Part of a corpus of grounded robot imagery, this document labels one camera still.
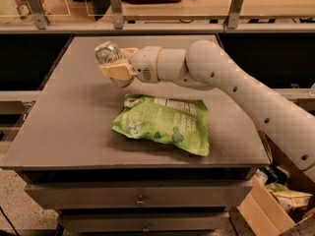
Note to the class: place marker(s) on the lower drawer knob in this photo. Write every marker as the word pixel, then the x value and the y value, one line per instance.
pixel 145 228

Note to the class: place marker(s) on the metal bracket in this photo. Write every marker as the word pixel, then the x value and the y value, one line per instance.
pixel 117 15
pixel 40 20
pixel 233 16

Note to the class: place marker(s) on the drawer knob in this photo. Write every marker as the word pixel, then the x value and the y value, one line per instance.
pixel 140 201
pixel 145 228

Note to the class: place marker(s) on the upper drawer knob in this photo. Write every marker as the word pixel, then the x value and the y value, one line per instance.
pixel 140 201

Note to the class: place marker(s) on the left metal bracket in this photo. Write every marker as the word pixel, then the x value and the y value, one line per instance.
pixel 40 20

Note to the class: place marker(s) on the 7up soda can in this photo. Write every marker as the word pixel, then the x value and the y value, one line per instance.
pixel 109 52

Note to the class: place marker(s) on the green snack bag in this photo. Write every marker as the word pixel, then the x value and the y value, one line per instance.
pixel 182 123

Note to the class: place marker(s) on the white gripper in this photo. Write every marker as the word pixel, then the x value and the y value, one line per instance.
pixel 146 63

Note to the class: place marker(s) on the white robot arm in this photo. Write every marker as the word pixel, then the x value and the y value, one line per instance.
pixel 205 65

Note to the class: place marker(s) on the grey drawer cabinet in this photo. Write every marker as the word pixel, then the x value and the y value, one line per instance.
pixel 74 163

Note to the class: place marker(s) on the right metal bracket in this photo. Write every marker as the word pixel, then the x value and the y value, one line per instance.
pixel 233 16

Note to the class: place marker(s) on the yellow package in box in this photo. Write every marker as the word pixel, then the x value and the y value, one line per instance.
pixel 287 198

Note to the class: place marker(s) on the cardboard box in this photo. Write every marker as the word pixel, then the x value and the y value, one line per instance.
pixel 262 212

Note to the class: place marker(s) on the middle metal bracket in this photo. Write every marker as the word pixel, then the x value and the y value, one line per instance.
pixel 117 15

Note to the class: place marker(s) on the colourful packet behind glass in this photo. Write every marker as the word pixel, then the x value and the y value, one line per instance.
pixel 20 8

